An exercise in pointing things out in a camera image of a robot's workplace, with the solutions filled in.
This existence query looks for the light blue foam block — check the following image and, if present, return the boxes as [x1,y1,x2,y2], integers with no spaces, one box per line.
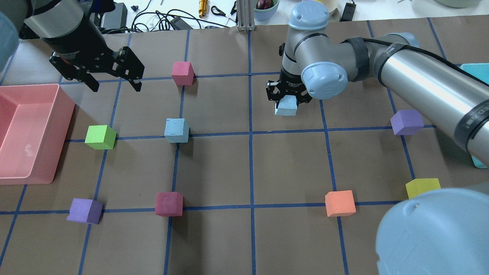
[164,118,190,143]
[275,95,297,116]

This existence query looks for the light blue bowl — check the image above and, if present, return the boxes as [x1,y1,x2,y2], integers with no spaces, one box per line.
[253,0,280,21]

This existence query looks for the light purple foam block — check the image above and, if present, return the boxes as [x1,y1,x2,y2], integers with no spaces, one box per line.
[66,198,103,225]

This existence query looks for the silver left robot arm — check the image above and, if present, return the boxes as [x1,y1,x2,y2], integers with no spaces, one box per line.
[1,0,145,92]

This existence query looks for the yellow foam block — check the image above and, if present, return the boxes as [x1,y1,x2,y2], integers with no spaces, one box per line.
[405,178,441,199]

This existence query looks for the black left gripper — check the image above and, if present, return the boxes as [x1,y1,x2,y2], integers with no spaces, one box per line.
[49,36,145,92]

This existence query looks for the green foam block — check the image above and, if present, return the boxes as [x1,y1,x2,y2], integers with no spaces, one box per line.
[84,125,117,150]

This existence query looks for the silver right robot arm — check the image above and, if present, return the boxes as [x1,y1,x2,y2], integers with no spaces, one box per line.
[267,1,489,275]

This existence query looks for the dark purple foam block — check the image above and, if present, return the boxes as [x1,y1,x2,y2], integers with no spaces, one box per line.
[390,109,424,136]

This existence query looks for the dark pink foam block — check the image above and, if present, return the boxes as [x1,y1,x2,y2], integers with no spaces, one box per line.
[154,192,184,217]

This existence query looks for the gold metal cylinder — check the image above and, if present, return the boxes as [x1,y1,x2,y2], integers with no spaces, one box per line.
[198,0,208,19]

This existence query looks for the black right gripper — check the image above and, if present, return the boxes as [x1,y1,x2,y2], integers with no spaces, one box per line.
[266,70,312,115]

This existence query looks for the black power adapter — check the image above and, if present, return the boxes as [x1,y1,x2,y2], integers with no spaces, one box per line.
[101,2,128,29]

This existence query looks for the aluminium frame post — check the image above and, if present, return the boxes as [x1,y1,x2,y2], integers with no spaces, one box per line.
[236,0,256,32]

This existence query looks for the orange foam block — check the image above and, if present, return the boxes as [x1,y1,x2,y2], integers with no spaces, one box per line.
[325,190,356,217]

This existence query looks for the pink plastic tray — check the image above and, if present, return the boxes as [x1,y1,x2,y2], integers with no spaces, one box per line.
[0,84,75,186]

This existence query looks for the black scissors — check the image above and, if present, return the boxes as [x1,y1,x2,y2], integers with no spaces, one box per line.
[210,1,237,18]

